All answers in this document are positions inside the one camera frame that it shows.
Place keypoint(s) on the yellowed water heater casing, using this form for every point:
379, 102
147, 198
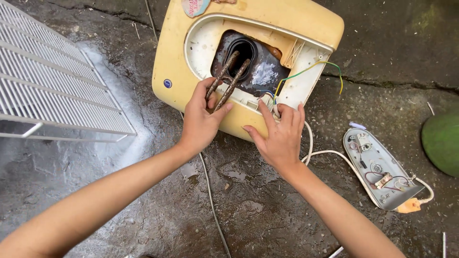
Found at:
172, 61

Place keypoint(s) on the orange plastic piece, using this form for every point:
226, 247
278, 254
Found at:
408, 206

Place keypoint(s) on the person's right hand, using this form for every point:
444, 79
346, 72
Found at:
283, 139

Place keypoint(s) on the green round object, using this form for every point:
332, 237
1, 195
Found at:
441, 143

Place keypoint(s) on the black rubber gasket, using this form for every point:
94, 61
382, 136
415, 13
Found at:
244, 50

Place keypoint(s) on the person's left hand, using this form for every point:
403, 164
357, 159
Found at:
198, 120

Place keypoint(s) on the grey water heater cover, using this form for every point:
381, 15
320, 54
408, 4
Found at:
380, 172

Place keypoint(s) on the rusty heating element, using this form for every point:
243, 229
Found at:
233, 80

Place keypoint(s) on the pink sticker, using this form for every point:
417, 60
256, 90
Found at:
194, 7

